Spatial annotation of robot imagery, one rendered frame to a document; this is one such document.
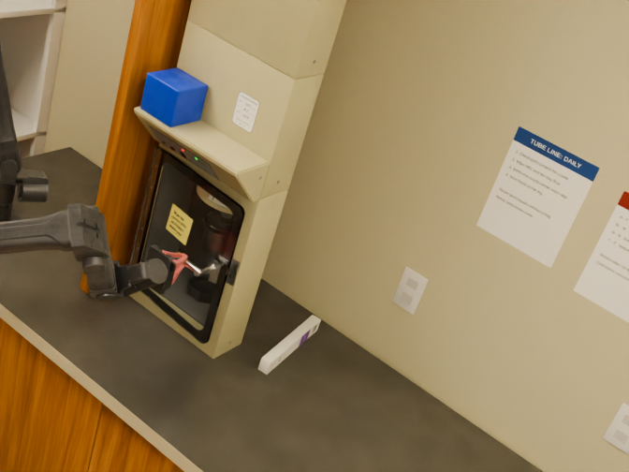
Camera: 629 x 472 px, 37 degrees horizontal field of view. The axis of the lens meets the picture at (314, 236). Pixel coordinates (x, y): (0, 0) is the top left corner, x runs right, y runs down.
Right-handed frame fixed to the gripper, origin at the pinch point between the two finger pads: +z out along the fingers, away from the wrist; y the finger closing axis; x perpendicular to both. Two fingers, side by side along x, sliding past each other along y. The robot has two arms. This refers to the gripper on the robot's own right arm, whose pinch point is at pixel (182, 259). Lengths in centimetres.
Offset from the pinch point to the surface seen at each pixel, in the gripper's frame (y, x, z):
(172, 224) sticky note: 3.1, 9.2, 5.0
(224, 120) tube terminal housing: 34.0, 3.5, 7.1
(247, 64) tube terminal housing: 48.9, 1.2, 7.2
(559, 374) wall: -1, -81, 50
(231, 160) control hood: 31.0, -7.1, -1.3
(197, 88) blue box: 39.9, 9.4, 2.4
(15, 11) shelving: 16, 104, 31
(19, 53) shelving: -8, 122, 49
